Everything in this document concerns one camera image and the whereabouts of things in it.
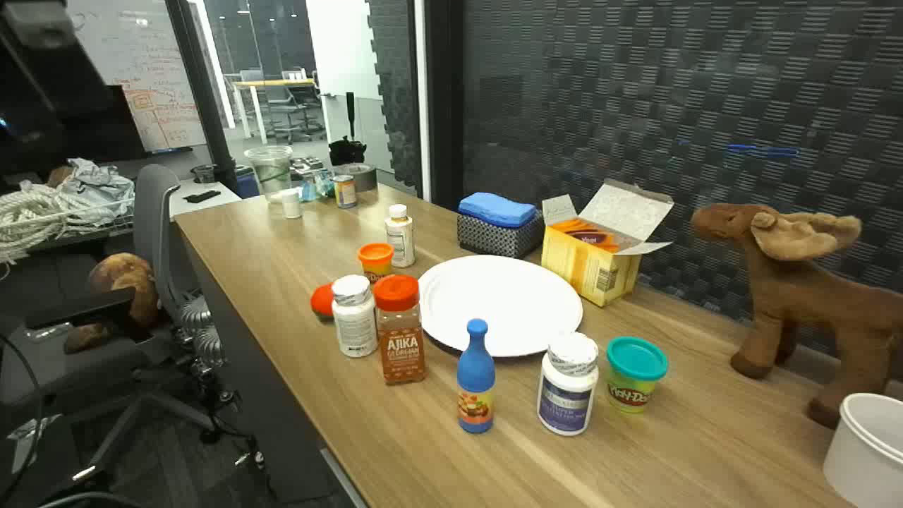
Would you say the white bottle green label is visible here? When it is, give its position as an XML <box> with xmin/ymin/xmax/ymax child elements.
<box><xmin>382</xmin><ymin>201</ymin><xmax>417</xmax><ymax>272</ymax></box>

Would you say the orange lid yellow putty tub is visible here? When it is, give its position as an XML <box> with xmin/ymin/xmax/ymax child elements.
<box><xmin>355</xmin><ymin>239</ymin><xmax>399</xmax><ymax>281</ymax></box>

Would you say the orange lid spice jar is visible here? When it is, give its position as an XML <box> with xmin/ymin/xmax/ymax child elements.
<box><xmin>374</xmin><ymin>272</ymin><xmax>431</xmax><ymax>389</ymax></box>

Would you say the white bottle purple label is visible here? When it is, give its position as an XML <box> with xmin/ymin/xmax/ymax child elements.
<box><xmin>534</xmin><ymin>331</ymin><xmax>602</xmax><ymax>437</ymax></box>

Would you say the teal lid putty tub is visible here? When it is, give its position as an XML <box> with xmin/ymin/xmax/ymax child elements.
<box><xmin>602</xmin><ymin>334</ymin><xmax>673</xmax><ymax>415</ymax></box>

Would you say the white paper plate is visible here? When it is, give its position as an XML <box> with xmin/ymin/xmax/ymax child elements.
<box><xmin>416</xmin><ymin>253</ymin><xmax>587</xmax><ymax>360</ymax></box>

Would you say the red toy strawberry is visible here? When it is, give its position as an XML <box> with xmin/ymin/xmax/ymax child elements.
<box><xmin>309</xmin><ymin>280</ymin><xmax>340</xmax><ymax>322</ymax></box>

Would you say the grey woven basket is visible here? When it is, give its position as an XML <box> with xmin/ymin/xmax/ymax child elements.
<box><xmin>454</xmin><ymin>212</ymin><xmax>546</xmax><ymax>259</ymax></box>

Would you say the white pill bottle grey label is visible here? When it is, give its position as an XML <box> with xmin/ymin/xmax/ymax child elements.
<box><xmin>330</xmin><ymin>272</ymin><xmax>382</xmax><ymax>360</ymax></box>

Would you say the yellow can grey lid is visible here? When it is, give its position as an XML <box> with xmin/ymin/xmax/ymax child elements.
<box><xmin>334</xmin><ymin>173</ymin><xmax>361</xmax><ymax>212</ymax></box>

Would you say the blue toy bottle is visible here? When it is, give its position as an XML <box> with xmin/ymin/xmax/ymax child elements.
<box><xmin>454</xmin><ymin>315</ymin><xmax>501</xmax><ymax>437</ymax></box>

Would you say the open yellow cardboard box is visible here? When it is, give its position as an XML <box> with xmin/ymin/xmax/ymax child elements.
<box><xmin>539</xmin><ymin>178</ymin><xmax>677</xmax><ymax>310</ymax></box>

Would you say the small black object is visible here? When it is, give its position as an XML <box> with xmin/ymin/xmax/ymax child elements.
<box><xmin>327</xmin><ymin>91</ymin><xmax>369</xmax><ymax>170</ymax></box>

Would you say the small white jar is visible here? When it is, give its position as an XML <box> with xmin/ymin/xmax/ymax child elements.
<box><xmin>276</xmin><ymin>185</ymin><xmax>304</xmax><ymax>222</ymax></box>

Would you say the clear plastic container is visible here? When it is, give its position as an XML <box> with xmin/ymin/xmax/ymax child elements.
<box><xmin>248</xmin><ymin>143</ymin><xmax>296</xmax><ymax>194</ymax></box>

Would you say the white side table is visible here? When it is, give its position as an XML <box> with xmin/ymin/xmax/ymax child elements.
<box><xmin>168</xmin><ymin>181</ymin><xmax>242</xmax><ymax>221</ymax></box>

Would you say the grey office chair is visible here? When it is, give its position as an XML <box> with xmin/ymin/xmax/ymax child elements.
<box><xmin>0</xmin><ymin>163</ymin><xmax>276</xmax><ymax>490</ymax></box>

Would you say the brown plush toy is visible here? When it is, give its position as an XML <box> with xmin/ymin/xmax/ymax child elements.
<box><xmin>62</xmin><ymin>250</ymin><xmax>162</xmax><ymax>356</ymax></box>

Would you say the blue tape strip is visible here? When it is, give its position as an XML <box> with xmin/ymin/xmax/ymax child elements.
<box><xmin>724</xmin><ymin>139</ymin><xmax>807</xmax><ymax>163</ymax></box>

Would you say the brown plush moose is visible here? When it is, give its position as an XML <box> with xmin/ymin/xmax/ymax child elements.
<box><xmin>690</xmin><ymin>201</ymin><xmax>903</xmax><ymax>431</ymax></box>

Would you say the white round plastic cup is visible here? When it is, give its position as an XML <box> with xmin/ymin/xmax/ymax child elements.
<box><xmin>822</xmin><ymin>389</ymin><xmax>903</xmax><ymax>508</ymax></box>

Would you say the grey duct tape roll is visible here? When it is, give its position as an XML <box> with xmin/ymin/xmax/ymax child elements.
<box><xmin>348</xmin><ymin>163</ymin><xmax>382</xmax><ymax>194</ymax></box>

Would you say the pile of white rope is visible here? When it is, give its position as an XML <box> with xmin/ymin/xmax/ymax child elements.
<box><xmin>0</xmin><ymin>156</ymin><xmax>138</xmax><ymax>269</ymax></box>

